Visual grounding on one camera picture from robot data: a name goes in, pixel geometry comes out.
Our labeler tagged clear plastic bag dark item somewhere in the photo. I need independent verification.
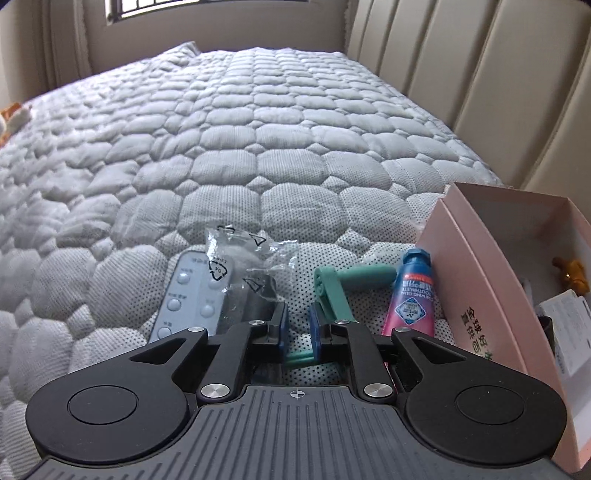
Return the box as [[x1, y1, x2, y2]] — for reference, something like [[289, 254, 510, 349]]
[[203, 224, 301, 334]]

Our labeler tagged pink cardboard box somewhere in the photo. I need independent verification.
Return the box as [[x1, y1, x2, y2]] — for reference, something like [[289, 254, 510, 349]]
[[416, 182, 591, 474]]

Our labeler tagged beige curtain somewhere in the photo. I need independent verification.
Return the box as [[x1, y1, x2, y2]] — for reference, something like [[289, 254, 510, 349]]
[[0, 0, 93, 100]]

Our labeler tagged barred window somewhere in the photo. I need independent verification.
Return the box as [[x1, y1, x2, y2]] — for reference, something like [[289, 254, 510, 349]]
[[104, 0, 204, 21]]

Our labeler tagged small white carton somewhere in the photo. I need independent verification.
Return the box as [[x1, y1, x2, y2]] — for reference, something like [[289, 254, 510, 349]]
[[538, 295, 591, 377]]

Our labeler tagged pale blue remote control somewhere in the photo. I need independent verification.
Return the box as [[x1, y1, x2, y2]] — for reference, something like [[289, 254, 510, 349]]
[[148, 251, 236, 344]]

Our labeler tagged white quilted mattress cover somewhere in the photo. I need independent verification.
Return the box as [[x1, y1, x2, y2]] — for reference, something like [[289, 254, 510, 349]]
[[0, 41, 506, 462]]

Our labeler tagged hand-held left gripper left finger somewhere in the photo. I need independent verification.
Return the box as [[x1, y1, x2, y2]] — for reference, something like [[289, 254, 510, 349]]
[[127, 302, 289, 408]]

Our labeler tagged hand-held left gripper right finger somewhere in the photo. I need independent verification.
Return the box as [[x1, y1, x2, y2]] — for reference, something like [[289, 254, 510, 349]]
[[308, 305, 465, 408]]

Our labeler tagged beige padded headboard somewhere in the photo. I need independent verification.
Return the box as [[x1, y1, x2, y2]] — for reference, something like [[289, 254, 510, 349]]
[[344, 0, 591, 204]]

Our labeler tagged orange toy animal figure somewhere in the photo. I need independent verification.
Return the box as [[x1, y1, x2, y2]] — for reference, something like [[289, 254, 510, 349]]
[[551, 256, 591, 294]]

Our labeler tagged pink toothpaste tube blue cap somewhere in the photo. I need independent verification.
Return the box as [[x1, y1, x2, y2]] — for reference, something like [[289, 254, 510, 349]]
[[381, 249, 435, 337]]

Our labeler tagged green plastic crank handle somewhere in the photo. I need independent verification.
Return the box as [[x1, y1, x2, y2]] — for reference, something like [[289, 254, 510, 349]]
[[283, 265, 398, 368]]

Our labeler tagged orange and white plush toy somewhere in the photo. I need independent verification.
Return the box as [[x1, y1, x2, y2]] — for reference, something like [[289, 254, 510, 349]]
[[0, 102, 33, 139]]

